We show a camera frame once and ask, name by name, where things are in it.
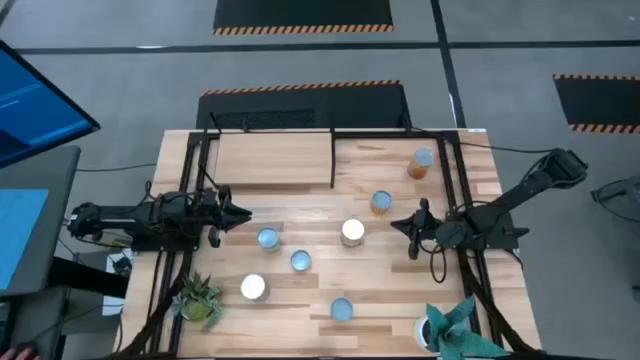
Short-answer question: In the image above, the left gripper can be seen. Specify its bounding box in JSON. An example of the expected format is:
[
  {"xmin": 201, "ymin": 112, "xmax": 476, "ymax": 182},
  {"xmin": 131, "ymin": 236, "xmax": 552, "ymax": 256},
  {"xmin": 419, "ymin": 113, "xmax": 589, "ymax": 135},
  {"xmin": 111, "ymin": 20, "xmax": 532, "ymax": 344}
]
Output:
[{"xmin": 197, "ymin": 185, "xmax": 253, "ymax": 250}]

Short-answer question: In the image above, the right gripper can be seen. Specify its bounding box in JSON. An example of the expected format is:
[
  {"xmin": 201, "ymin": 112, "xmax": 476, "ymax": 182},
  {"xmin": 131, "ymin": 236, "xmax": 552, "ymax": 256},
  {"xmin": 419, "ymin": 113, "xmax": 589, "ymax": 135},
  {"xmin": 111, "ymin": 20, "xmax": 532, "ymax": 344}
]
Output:
[{"xmin": 390, "ymin": 198, "xmax": 441, "ymax": 261}]

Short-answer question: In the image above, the yellow bean-pattern can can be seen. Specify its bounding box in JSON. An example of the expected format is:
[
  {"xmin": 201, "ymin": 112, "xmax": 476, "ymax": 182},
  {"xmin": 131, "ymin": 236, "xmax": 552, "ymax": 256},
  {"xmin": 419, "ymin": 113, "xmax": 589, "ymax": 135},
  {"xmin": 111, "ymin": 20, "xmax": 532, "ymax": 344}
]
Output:
[{"xmin": 369, "ymin": 189, "xmax": 394, "ymax": 216}]

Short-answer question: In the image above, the magenta chicken soup can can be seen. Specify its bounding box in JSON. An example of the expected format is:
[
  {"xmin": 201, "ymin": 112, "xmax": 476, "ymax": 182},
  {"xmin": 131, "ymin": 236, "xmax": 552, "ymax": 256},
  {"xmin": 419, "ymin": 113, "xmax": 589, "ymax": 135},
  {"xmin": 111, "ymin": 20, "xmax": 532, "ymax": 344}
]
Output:
[{"xmin": 256, "ymin": 226, "xmax": 282, "ymax": 254}]

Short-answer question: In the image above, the green peas can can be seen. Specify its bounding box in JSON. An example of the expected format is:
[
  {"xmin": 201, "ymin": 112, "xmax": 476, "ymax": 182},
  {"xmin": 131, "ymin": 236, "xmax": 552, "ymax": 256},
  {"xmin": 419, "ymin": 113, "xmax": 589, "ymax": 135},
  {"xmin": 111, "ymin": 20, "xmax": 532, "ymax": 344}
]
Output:
[{"xmin": 340, "ymin": 217, "xmax": 367, "ymax": 249}]

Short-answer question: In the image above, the orange can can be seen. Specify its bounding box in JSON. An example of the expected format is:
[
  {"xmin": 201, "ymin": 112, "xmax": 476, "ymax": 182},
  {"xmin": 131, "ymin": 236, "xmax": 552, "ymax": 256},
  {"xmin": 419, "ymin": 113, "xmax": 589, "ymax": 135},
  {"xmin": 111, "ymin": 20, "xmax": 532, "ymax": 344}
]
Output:
[{"xmin": 406, "ymin": 146, "xmax": 436, "ymax": 181}]

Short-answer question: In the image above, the teal tomatoes can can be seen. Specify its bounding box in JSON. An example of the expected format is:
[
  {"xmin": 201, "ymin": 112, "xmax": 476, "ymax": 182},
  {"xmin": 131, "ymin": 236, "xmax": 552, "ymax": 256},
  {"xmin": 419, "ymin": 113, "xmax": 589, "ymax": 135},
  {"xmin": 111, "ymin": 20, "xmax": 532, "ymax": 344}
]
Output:
[{"xmin": 239, "ymin": 273, "xmax": 271, "ymax": 303}]

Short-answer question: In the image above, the yellow eggs can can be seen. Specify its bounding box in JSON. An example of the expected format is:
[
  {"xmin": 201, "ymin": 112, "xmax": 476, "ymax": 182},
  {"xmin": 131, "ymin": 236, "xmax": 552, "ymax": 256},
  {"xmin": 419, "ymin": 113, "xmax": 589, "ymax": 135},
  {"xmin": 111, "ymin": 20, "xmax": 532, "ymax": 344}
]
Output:
[{"xmin": 290, "ymin": 249, "xmax": 314, "ymax": 274}]

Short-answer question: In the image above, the pink and blue corn can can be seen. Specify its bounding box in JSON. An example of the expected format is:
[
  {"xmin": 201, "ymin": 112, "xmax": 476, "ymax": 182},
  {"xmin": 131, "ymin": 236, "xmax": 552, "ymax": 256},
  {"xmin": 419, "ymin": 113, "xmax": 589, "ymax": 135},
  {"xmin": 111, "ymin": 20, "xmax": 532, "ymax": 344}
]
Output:
[{"xmin": 329, "ymin": 296, "xmax": 355, "ymax": 322}]

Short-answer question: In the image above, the green succulent plant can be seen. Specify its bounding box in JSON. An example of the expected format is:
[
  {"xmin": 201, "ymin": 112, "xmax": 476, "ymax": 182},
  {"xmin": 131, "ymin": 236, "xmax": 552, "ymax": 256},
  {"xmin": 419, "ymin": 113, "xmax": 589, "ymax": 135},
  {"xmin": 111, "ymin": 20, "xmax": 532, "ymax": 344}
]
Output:
[{"xmin": 171, "ymin": 271, "xmax": 225, "ymax": 334}]

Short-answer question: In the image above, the teal plant in white pot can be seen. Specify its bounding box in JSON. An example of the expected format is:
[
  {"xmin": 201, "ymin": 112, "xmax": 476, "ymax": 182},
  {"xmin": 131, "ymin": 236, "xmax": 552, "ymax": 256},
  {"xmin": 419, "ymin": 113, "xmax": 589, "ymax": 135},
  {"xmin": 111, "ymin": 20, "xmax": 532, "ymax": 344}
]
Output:
[{"xmin": 413, "ymin": 294, "xmax": 510, "ymax": 360}]

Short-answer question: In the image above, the black hazard-striped floor mat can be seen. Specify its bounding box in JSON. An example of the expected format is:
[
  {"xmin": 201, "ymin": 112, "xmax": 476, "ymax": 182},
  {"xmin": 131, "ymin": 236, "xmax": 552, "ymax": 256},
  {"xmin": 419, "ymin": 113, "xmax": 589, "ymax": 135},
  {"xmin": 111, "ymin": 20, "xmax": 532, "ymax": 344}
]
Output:
[
  {"xmin": 195, "ymin": 79, "xmax": 413, "ymax": 130},
  {"xmin": 552, "ymin": 73, "xmax": 640, "ymax": 135},
  {"xmin": 213, "ymin": 0, "xmax": 395, "ymax": 36}
]

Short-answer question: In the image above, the white box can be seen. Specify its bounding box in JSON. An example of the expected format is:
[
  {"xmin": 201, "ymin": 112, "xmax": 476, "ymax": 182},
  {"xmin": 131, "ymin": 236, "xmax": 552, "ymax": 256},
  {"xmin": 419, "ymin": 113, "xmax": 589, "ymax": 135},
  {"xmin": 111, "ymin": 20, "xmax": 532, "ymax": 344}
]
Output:
[{"xmin": 101, "ymin": 248, "xmax": 135, "ymax": 317}]

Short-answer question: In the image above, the grey desk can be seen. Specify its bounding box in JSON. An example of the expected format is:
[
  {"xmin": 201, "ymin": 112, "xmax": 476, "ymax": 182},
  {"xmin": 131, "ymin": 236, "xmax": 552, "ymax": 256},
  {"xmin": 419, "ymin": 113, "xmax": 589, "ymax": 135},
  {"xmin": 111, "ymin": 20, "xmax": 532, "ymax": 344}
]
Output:
[{"xmin": 0, "ymin": 145, "xmax": 130, "ymax": 360}]

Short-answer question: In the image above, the light blue flat panel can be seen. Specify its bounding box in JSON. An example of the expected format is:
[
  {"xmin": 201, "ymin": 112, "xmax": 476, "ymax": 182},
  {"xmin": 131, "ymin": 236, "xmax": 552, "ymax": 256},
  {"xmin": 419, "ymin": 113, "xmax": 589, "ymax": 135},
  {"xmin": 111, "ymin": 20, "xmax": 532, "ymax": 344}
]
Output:
[{"xmin": 0, "ymin": 188, "xmax": 50, "ymax": 291}]

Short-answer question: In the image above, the blue computer monitor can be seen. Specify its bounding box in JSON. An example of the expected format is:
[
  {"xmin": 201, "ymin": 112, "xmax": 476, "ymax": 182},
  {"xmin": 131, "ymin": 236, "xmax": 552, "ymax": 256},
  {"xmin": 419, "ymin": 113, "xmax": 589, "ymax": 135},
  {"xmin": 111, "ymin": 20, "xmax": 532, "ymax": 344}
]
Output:
[{"xmin": 0, "ymin": 39, "xmax": 101, "ymax": 169}]

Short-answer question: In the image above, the person's hand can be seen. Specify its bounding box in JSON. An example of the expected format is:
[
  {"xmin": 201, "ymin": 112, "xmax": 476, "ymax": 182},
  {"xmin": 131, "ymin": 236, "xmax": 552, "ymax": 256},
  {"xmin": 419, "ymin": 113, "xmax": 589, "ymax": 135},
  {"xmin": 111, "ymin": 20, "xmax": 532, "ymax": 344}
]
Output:
[{"xmin": 0, "ymin": 347, "xmax": 41, "ymax": 360}]

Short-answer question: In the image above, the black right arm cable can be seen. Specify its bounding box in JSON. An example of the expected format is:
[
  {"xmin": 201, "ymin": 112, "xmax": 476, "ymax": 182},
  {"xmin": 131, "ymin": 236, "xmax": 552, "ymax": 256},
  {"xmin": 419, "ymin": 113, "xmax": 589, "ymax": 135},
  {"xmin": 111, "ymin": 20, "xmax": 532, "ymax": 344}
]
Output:
[{"xmin": 428, "ymin": 238, "xmax": 450, "ymax": 285}]

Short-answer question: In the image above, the wooden shelf black metal frame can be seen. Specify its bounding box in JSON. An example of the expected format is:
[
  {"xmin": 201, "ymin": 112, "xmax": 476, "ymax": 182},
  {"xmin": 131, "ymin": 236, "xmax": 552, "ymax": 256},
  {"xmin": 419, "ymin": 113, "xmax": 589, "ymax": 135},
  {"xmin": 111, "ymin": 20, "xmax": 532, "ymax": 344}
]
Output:
[{"xmin": 199, "ymin": 112, "xmax": 337, "ymax": 192}]

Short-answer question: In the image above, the black aluminium table frame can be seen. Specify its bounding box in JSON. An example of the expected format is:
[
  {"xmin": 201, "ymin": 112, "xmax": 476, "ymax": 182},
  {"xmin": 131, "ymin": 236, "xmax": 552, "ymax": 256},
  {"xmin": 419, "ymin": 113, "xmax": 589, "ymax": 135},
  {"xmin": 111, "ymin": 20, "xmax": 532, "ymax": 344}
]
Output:
[{"xmin": 117, "ymin": 128, "xmax": 549, "ymax": 360}]

